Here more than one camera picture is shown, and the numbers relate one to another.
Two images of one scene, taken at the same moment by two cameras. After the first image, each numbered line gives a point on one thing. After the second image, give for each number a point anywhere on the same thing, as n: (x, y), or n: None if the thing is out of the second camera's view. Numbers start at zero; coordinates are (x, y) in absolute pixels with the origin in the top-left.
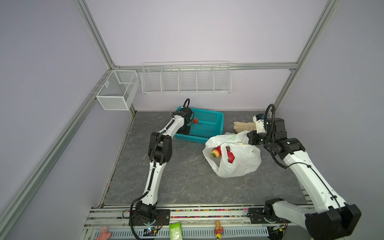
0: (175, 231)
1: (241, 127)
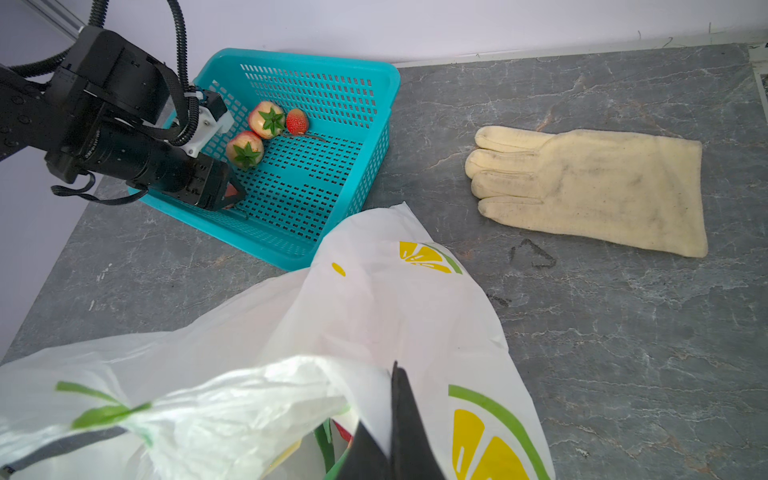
0: None
1: (636, 189)
